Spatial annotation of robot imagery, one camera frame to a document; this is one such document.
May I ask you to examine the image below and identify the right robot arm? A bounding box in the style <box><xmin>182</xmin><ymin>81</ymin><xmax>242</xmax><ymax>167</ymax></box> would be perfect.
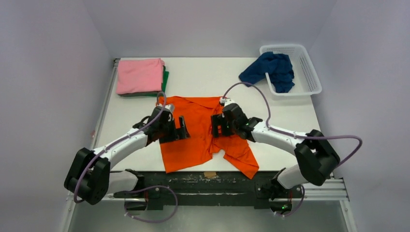
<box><xmin>211</xmin><ymin>103</ymin><xmax>340</xmax><ymax>199</ymax></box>

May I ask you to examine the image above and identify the blue t shirt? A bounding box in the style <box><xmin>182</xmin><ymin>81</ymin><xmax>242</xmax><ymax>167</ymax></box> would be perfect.
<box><xmin>239</xmin><ymin>52</ymin><xmax>294</xmax><ymax>93</ymax></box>

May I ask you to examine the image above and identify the folded green t shirt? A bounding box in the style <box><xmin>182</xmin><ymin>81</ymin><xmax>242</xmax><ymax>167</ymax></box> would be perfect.
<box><xmin>119</xmin><ymin>66</ymin><xmax>169</xmax><ymax>97</ymax></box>

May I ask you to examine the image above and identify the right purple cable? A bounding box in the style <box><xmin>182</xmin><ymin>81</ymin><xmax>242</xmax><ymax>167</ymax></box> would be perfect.
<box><xmin>219</xmin><ymin>82</ymin><xmax>363</xmax><ymax>218</ymax></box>

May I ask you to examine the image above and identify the white plastic basket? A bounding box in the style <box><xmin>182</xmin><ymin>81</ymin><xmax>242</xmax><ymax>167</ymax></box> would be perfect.
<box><xmin>259</xmin><ymin>43</ymin><xmax>322</xmax><ymax>100</ymax></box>

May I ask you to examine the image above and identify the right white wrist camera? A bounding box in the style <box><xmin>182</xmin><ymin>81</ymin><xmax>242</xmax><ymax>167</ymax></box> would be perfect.
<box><xmin>219</xmin><ymin>97</ymin><xmax>235</xmax><ymax>107</ymax></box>

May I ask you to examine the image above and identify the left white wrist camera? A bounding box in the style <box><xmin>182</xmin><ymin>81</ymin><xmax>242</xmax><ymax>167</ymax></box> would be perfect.
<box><xmin>157</xmin><ymin>104</ymin><xmax>175</xmax><ymax>113</ymax></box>

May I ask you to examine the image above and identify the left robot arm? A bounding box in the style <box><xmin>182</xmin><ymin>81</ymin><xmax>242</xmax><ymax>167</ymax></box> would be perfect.
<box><xmin>64</xmin><ymin>104</ymin><xmax>190</xmax><ymax>205</ymax></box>

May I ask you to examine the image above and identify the folded pink t shirt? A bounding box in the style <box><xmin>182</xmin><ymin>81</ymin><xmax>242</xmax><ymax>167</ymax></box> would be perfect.
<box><xmin>116</xmin><ymin>58</ymin><xmax>165</xmax><ymax>95</ymax></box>

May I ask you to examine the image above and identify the orange t shirt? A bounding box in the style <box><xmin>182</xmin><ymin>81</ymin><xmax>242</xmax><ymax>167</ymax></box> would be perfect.
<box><xmin>159</xmin><ymin>96</ymin><xmax>259</xmax><ymax>179</ymax></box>

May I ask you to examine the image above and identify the aluminium table frame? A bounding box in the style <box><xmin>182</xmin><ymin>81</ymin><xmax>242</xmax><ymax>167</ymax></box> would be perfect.
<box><xmin>58</xmin><ymin>58</ymin><xmax>358</xmax><ymax>232</ymax></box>

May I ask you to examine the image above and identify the brown tape piece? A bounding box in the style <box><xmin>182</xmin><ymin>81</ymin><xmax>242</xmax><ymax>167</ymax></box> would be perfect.
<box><xmin>204</xmin><ymin>171</ymin><xmax>218</xmax><ymax>179</ymax></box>

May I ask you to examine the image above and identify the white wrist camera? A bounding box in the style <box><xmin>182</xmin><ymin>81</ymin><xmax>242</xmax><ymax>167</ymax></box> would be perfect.
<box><xmin>219</xmin><ymin>97</ymin><xmax>235</xmax><ymax>107</ymax></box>
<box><xmin>157</xmin><ymin>104</ymin><xmax>175</xmax><ymax>113</ymax></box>

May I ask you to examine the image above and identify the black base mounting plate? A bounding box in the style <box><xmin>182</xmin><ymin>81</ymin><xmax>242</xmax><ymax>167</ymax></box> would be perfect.
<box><xmin>80</xmin><ymin>171</ymin><xmax>331</xmax><ymax>212</ymax></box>

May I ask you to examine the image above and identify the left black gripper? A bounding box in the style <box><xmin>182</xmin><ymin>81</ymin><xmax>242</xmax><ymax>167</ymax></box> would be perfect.
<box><xmin>158</xmin><ymin>115</ymin><xmax>189</xmax><ymax>143</ymax></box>

